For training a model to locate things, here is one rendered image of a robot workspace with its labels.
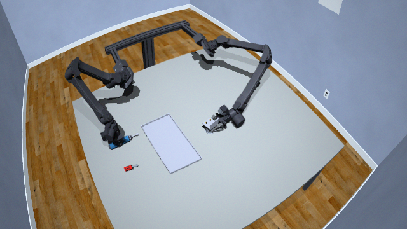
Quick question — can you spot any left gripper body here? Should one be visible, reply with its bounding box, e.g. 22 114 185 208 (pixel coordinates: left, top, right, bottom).
216 113 227 128

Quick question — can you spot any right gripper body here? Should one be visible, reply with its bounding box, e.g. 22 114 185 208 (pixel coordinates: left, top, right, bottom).
114 130 123 142

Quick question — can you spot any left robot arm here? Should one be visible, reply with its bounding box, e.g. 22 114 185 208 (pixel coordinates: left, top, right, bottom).
204 35 272 127

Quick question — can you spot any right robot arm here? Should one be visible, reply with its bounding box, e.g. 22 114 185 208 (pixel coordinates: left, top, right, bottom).
64 57 131 141

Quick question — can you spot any red-handled nut driver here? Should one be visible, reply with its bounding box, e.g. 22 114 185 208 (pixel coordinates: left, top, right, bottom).
124 164 138 172

